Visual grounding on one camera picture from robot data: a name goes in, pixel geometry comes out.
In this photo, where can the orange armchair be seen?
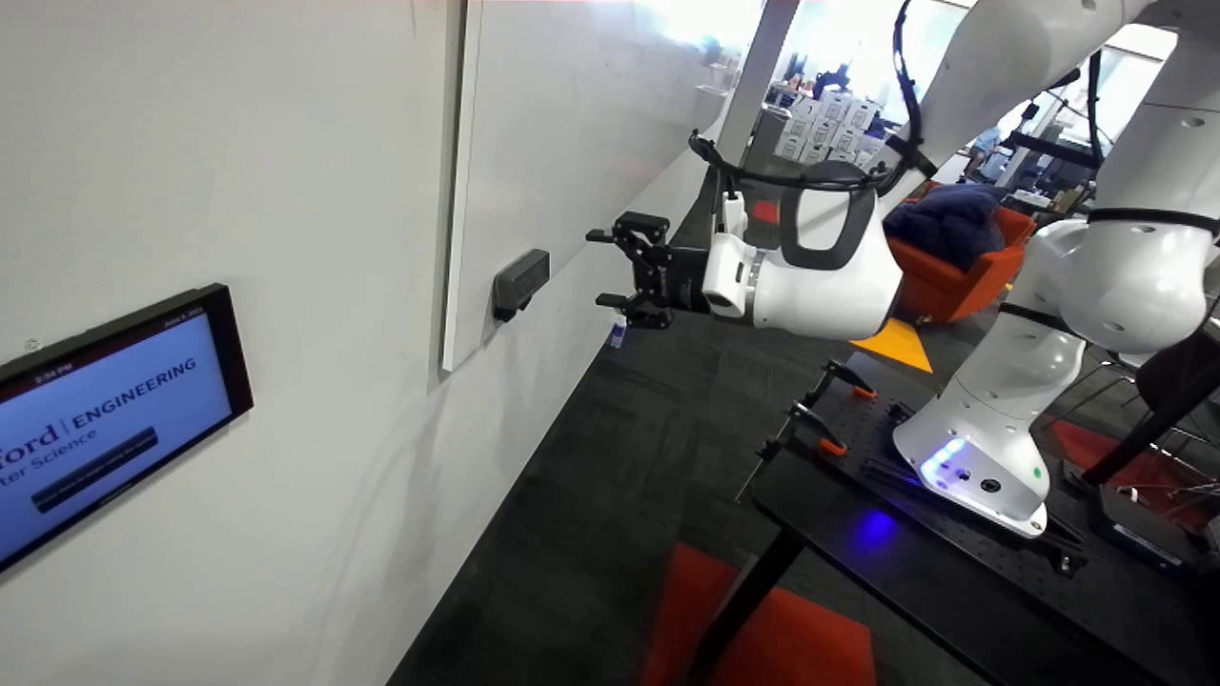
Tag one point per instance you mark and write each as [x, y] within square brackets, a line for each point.
[966, 288]

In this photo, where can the dark blue cloth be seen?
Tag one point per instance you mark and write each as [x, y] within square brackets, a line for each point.
[947, 225]

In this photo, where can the small blue bottle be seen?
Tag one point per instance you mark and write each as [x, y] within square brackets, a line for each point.
[621, 336]

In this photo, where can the stack of white boxes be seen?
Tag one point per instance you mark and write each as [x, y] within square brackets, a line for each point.
[826, 126]

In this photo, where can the black whiteboard duster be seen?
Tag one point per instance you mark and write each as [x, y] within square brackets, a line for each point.
[516, 285]

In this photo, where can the black desk with equipment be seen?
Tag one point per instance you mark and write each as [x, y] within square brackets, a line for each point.
[1034, 153]

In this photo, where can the white wall whiteboard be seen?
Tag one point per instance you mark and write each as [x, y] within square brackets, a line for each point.
[572, 139]

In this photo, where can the black table leg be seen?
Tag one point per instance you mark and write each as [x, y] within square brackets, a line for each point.
[749, 598]

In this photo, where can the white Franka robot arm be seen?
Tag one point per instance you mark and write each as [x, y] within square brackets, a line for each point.
[1107, 272]

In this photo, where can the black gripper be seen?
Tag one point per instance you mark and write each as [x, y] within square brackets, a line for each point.
[684, 276]

